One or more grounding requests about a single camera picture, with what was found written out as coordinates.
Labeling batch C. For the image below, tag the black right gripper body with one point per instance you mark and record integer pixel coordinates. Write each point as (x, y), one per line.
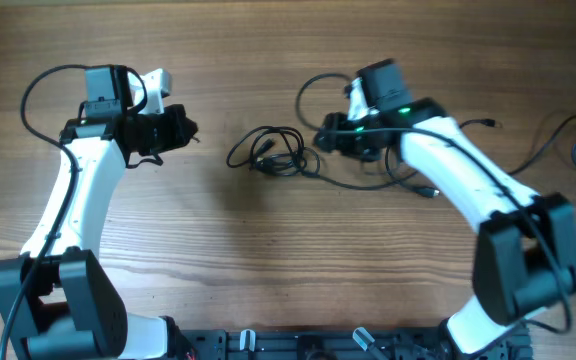
(330, 136)

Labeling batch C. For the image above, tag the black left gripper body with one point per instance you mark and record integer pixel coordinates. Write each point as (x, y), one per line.
(176, 128)

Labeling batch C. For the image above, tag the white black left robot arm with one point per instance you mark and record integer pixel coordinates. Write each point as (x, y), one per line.
(56, 300)

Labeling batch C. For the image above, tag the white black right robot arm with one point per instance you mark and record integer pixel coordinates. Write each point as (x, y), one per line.
(525, 256)

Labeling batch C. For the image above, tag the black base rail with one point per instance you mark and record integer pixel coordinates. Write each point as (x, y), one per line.
(399, 344)

